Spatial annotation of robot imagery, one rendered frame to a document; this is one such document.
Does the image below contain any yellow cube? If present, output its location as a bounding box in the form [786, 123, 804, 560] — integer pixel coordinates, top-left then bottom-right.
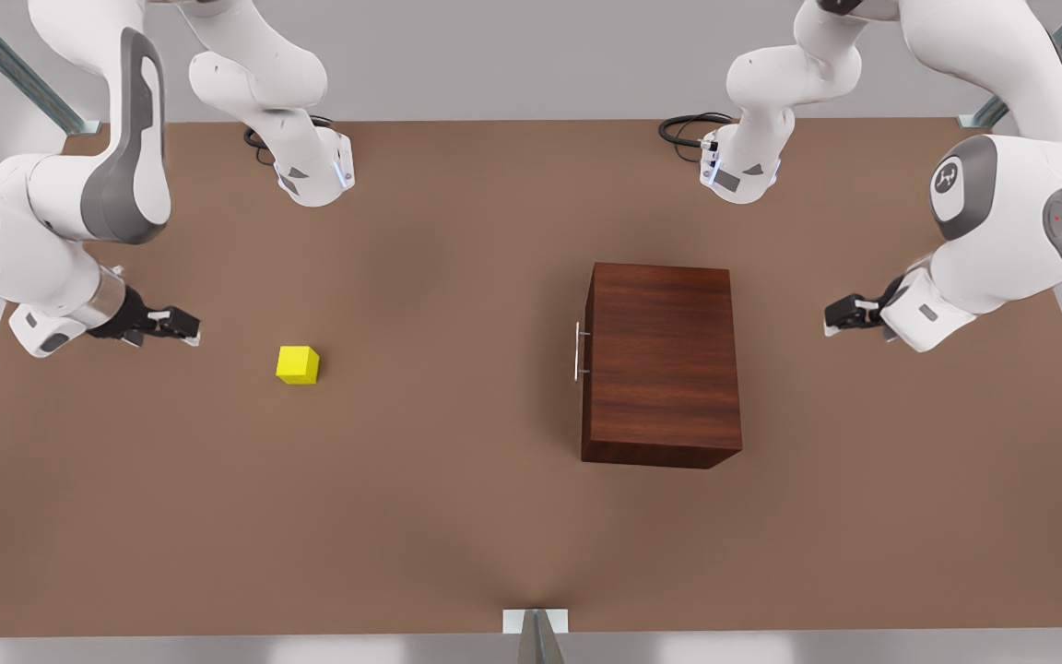
[276, 346, 321, 385]

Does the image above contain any dark wooden drawer cabinet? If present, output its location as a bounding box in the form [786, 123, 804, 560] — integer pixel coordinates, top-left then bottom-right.
[581, 263, 743, 470]

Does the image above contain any black cable loop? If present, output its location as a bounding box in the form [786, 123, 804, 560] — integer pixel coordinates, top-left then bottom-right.
[658, 113, 737, 166]
[243, 114, 335, 169]

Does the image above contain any silver frame post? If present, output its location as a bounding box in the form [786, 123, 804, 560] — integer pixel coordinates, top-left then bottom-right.
[502, 609, 570, 664]
[0, 0, 101, 136]
[957, 0, 1062, 129]

